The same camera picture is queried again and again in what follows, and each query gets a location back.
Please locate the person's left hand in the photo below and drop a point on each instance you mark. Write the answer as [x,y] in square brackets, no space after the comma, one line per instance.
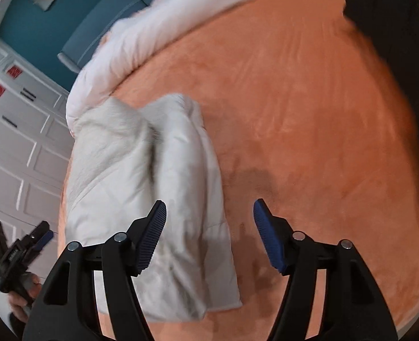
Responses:
[18,303]

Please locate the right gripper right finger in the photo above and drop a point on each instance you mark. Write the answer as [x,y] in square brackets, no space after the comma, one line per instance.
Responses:
[353,306]

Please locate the blue upholstered headboard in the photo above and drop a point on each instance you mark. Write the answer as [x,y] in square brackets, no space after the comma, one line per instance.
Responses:
[80,47]

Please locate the white puffer jacket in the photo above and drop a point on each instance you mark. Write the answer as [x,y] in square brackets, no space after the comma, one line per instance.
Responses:
[126,159]

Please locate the pale pink duvet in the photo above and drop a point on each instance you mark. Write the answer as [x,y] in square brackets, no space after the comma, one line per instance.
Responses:
[131,42]

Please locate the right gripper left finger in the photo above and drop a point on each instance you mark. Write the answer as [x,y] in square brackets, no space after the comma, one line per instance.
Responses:
[66,308]

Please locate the orange plush bed cover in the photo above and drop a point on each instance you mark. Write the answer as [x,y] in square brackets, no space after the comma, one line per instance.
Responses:
[303,113]

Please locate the white wardrobe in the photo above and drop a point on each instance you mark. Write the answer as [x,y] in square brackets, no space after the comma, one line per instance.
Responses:
[35,146]

